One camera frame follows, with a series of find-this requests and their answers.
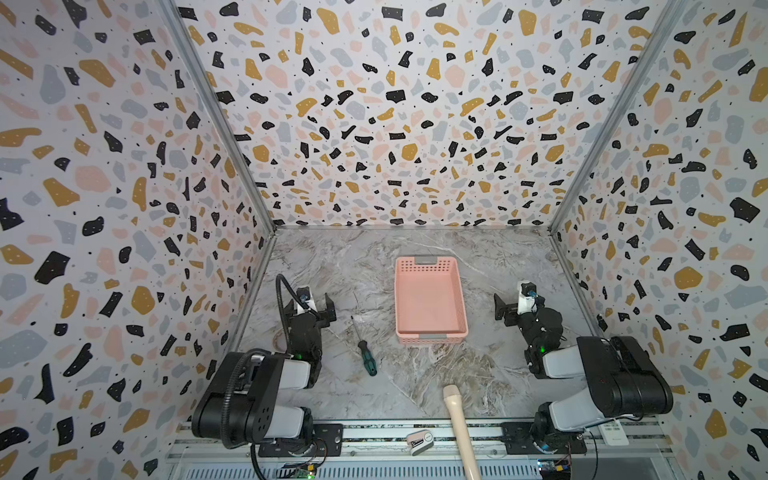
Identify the green black handle screwdriver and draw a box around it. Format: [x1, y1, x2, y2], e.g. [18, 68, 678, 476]
[350, 316, 378, 376]

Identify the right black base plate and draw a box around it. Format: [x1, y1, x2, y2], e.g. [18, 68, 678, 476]
[500, 421, 587, 455]

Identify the wrist white camera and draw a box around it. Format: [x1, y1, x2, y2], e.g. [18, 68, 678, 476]
[517, 282, 538, 315]
[296, 286, 314, 307]

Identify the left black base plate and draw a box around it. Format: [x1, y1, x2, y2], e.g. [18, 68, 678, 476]
[258, 423, 344, 459]

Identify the black corrugated cable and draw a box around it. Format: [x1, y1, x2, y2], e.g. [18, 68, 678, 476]
[219, 273, 319, 480]

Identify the white remote control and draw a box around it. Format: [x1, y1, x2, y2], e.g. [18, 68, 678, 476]
[598, 420, 629, 447]

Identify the pink plastic bin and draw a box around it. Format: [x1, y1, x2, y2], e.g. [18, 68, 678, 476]
[394, 255, 468, 346]

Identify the aluminium front rail frame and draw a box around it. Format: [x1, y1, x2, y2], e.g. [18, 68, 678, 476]
[160, 417, 685, 479]

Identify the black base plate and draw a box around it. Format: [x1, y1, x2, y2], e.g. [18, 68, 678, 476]
[258, 423, 344, 459]
[500, 421, 587, 455]

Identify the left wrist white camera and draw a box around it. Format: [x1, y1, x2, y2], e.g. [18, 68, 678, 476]
[296, 286, 314, 307]

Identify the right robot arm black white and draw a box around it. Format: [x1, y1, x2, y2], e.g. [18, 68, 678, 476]
[493, 282, 673, 453]

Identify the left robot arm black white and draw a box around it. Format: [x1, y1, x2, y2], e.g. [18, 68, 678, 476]
[191, 288, 337, 456]

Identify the small white pink clip device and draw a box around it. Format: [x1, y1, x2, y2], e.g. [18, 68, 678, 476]
[406, 429, 434, 456]

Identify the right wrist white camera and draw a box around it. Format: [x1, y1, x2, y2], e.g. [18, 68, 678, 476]
[517, 282, 538, 315]

